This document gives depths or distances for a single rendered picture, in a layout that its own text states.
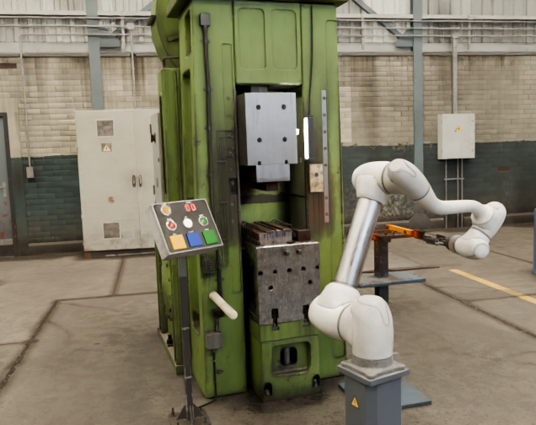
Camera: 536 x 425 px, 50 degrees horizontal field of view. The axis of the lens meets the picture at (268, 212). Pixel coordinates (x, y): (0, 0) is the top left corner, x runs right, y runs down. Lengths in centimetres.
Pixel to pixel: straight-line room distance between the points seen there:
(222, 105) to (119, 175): 529
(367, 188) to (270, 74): 124
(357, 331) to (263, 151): 137
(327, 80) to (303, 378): 177
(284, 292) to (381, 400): 120
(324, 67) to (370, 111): 630
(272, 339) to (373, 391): 121
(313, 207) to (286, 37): 101
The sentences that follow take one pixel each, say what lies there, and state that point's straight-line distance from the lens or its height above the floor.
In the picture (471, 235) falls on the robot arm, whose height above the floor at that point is 103.
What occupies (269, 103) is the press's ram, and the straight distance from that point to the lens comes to 325.
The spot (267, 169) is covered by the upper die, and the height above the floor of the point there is 134.
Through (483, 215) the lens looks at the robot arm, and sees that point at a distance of 274.
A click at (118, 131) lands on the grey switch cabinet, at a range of 849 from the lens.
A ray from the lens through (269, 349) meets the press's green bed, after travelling 336.
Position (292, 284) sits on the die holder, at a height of 68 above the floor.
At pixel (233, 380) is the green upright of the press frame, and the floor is 9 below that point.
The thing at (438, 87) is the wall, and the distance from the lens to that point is 1036.
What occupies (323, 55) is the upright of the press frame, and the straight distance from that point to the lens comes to 356.
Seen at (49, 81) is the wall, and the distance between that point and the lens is 930.
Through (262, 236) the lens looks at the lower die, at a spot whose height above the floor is 96.
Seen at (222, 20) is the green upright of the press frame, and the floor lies 218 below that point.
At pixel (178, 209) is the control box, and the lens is 299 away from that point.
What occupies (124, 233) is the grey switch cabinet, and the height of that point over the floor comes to 34.
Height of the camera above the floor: 144
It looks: 6 degrees down
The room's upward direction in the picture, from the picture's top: 2 degrees counter-clockwise
